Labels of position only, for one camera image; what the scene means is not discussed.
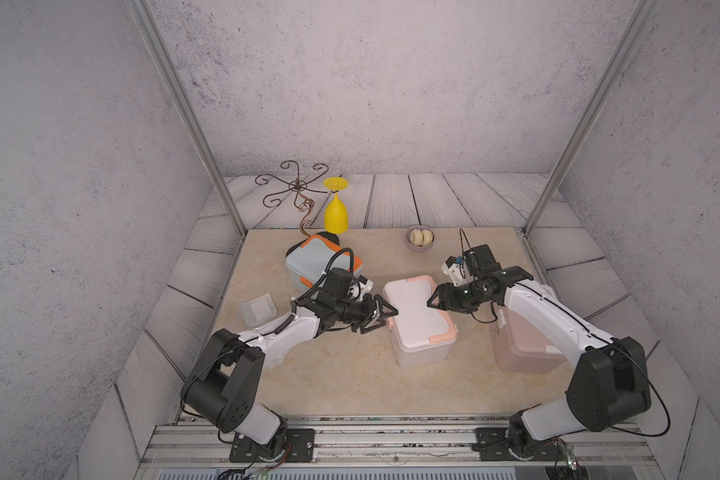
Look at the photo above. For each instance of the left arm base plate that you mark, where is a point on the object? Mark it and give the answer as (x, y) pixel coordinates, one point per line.
(291, 445)

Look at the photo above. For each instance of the grey orange medicine box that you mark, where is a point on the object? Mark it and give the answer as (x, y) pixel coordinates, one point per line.
(307, 260)

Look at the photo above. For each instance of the yellow plastic wine glass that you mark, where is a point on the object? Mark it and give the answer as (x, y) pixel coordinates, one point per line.
(336, 219)

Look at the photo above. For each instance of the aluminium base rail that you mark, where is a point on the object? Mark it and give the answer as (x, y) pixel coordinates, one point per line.
(396, 447)

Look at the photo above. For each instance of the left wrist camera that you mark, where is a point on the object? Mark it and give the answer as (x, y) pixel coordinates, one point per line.
(359, 287)

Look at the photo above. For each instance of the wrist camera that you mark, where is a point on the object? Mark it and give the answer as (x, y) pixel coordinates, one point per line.
(454, 268)
(359, 287)

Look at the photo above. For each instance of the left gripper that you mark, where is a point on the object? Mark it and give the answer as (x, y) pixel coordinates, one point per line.
(370, 315)

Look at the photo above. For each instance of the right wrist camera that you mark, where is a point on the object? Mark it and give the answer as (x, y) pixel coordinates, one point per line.
(454, 268)

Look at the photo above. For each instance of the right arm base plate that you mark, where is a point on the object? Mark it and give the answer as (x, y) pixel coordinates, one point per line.
(504, 444)

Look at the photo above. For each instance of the right aluminium frame post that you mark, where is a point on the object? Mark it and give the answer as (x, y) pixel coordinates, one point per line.
(611, 73)

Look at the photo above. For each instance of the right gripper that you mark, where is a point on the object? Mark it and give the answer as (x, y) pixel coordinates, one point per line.
(445, 301)

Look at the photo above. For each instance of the aluminium frame post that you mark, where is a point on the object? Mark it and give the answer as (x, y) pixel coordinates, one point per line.
(611, 73)
(150, 33)

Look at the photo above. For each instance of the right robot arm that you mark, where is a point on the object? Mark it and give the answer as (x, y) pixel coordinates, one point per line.
(610, 382)

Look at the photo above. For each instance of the left aluminium frame post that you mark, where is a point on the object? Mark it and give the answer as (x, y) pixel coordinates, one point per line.
(150, 33)

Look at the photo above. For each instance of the white pink medicine box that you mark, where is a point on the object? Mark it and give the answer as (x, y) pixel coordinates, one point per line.
(419, 334)

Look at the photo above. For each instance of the brown wire glass rack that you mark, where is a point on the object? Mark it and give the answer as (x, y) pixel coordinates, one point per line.
(300, 186)

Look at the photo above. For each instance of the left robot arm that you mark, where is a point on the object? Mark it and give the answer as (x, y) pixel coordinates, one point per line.
(222, 385)

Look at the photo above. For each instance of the grey round object behind box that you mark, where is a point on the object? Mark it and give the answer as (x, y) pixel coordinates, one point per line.
(419, 238)

